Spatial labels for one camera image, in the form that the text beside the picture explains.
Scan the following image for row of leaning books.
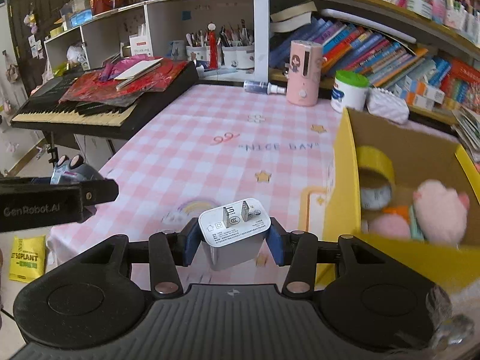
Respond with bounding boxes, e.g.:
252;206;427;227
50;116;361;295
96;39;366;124
268;16;453;91

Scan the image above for yellow tape roll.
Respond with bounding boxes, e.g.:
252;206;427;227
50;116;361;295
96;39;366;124
355;145;396;212

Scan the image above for pink humidifier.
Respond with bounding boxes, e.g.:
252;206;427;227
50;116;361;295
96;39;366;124
286;40;323;107

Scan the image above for white jar green lid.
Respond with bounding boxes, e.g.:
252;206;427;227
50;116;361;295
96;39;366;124
330;70;369;113

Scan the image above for red papers pile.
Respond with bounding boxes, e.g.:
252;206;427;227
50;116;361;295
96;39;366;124
58;58;197;107

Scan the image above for pink chick plush toy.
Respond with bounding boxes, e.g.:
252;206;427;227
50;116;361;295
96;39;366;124
368;205;411;240

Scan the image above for white pen holder cups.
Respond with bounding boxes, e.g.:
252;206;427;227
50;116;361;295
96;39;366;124
185;45;255;70

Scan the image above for grey mouse toy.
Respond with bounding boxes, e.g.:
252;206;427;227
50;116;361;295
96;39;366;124
50;154;103;185

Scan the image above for stack of papers and magazines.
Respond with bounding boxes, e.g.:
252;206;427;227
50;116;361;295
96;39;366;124
452;106;480;155

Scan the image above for yellow cardboard box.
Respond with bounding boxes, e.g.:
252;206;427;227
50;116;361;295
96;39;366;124
308;110;479;293

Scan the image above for orange white medicine box upper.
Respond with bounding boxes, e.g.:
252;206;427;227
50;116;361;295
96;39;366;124
403;76;445;104

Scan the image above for pink paw plush toy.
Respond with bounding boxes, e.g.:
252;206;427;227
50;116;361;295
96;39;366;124
413;180;470;245

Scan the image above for yellow plastic bag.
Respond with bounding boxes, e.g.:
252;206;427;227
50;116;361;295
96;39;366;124
9;236;47;283

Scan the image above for white quilted purse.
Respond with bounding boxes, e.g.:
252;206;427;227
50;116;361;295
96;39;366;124
366;88;409;125

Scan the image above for black electronic keyboard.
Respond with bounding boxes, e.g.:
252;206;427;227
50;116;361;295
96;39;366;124
11;58;198;140

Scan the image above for orange white medicine box lower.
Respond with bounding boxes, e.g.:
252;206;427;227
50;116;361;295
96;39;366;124
393;85;434;111

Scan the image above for white power adapter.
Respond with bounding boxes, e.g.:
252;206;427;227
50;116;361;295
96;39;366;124
198;197;271;272

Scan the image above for spray bottle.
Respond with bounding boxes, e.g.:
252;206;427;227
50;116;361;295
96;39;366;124
243;80;287;95

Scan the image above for orange white medicine box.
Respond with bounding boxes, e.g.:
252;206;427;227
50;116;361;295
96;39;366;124
403;76;445;104
393;85;434;111

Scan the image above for pink checkered tablecloth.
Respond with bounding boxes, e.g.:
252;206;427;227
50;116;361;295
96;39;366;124
46;83;459;290

